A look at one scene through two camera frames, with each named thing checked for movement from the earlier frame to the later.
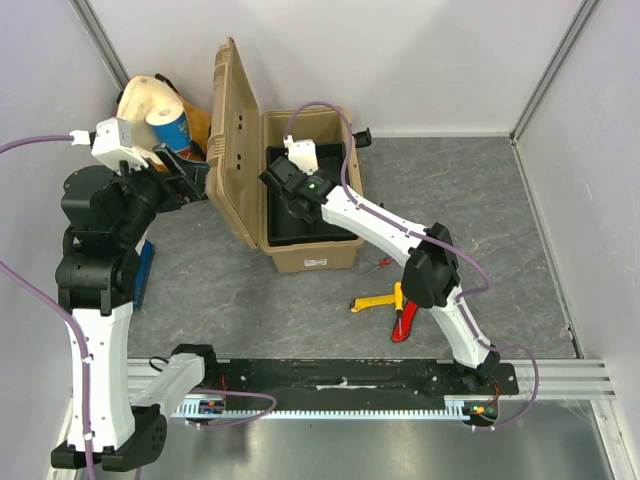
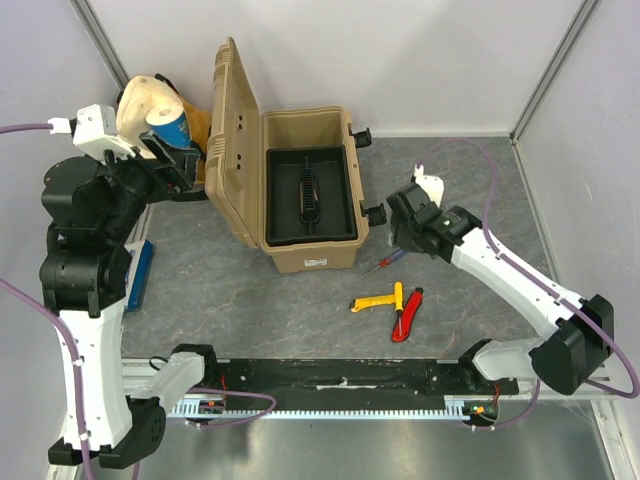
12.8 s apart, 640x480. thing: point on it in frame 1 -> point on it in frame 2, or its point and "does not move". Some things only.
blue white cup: (170, 127) does not move
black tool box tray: (286, 230) does not move
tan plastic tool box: (238, 135) does not move
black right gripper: (279, 176) -> (405, 220)
